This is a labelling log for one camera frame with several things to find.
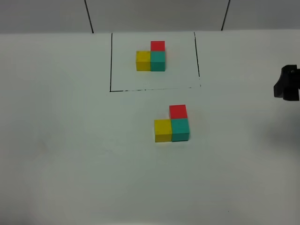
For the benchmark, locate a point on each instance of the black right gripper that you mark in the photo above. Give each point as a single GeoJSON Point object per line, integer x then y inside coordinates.
{"type": "Point", "coordinates": [288, 85]}

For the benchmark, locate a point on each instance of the green template block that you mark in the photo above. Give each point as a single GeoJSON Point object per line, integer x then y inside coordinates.
{"type": "Point", "coordinates": [157, 61]}

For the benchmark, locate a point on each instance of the red template block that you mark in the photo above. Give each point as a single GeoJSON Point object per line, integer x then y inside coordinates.
{"type": "Point", "coordinates": [157, 46]}

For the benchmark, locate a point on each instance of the yellow template block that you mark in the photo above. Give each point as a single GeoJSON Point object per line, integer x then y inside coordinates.
{"type": "Point", "coordinates": [142, 61]}

